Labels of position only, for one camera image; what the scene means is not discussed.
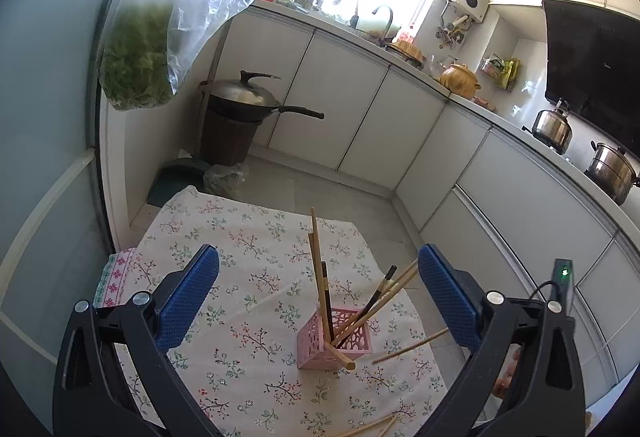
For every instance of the floral tablecloth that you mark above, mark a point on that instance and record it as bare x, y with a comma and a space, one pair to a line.
240, 267

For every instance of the thin bamboo chopstick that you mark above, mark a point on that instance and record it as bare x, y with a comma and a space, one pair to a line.
389, 426
402, 274
314, 267
395, 293
320, 262

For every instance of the white lower kitchen cabinets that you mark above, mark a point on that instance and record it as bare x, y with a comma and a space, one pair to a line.
350, 107

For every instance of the steel wok lid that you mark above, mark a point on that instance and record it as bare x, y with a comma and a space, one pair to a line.
242, 89

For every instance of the plastic bag of green vegetables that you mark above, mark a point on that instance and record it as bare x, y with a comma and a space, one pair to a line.
135, 57

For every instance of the wall rack with packets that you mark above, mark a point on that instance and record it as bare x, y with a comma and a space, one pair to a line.
500, 72

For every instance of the curved kitchen faucet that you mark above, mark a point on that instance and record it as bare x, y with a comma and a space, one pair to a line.
389, 16

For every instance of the water heater pipes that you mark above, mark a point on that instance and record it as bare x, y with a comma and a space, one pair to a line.
452, 32

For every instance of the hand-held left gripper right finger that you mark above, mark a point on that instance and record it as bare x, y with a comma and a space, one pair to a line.
445, 302

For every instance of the steel kettle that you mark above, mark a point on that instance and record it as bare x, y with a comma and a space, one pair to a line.
552, 129

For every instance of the folded patterned towel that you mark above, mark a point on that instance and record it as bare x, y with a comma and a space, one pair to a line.
112, 277

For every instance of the frosted glass sliding door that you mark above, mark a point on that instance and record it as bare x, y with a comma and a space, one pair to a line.
45, 117

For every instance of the brown bin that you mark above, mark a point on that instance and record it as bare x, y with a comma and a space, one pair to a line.
227, 142

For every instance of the black range hood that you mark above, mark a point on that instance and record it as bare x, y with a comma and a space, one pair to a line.
590, 62

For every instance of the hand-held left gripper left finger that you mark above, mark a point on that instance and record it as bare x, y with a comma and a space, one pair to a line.
192, 297

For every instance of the brown woven basket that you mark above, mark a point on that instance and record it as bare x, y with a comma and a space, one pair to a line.
405, 51

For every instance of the black wok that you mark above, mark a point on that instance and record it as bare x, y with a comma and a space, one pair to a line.
290, 109

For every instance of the pink perforated utensil holder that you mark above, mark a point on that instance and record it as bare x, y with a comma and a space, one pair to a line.
320, 347

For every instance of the steel cooking pot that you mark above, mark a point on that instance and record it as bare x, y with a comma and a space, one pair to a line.
610, 172

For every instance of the golden clay pot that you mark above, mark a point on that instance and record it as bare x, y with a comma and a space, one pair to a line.
457, 79

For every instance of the crumpled clear plastic bag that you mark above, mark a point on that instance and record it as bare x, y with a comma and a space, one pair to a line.
225, 179

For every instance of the green dustpan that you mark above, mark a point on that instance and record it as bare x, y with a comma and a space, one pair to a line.
175, 177

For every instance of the person's right hand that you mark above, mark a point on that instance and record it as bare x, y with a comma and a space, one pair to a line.
506, 382

